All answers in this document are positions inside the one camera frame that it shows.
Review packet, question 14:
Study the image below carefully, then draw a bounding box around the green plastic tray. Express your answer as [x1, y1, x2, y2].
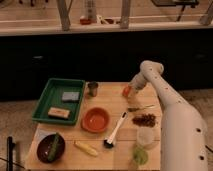
[32, 78, 85, 125]

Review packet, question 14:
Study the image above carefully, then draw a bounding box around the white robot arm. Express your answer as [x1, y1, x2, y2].
[129, 60, 208, 171]

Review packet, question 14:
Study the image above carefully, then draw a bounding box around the black stand left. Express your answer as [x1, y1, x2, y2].
[6, 136, 15, 171]

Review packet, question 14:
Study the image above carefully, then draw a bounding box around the dark brown bowl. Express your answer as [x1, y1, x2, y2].
[37, 133, 65, 163]

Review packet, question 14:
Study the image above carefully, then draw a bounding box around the metal fork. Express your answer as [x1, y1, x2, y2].
[127, 105, 155, 112]

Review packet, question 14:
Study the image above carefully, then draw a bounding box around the red bowl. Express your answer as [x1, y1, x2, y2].
[81, 107, 110, 133]

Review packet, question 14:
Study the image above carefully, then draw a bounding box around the green cucumber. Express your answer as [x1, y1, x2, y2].
[47, 133, 59, 162]

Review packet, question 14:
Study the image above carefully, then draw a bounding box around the metal cup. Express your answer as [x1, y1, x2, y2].
[88, 81, 98, 97]

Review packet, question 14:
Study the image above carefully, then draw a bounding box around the green clear glass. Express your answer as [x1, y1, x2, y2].
[133, 146, 148, 165]

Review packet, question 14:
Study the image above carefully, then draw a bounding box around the white handled black brush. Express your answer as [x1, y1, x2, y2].
[103, 112, 127, 149]

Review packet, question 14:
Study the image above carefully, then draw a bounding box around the brown wooden block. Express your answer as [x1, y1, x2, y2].
[48, 107, 70, 119]

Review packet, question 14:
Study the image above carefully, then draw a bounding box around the clear plastic cup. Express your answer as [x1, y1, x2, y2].
[136, 127, 155, 148]

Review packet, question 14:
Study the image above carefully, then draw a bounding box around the grey sponge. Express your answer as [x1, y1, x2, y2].
[62, 92, 80, 102]

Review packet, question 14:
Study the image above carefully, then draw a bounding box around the red apple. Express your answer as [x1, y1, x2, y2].
[122, 85, 131, 98]

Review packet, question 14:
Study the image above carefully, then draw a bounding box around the red object on shelf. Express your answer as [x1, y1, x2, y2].
[79, 18, 92, 25]

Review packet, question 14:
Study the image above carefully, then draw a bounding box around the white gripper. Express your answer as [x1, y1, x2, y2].
[128, 73, 147, 102]

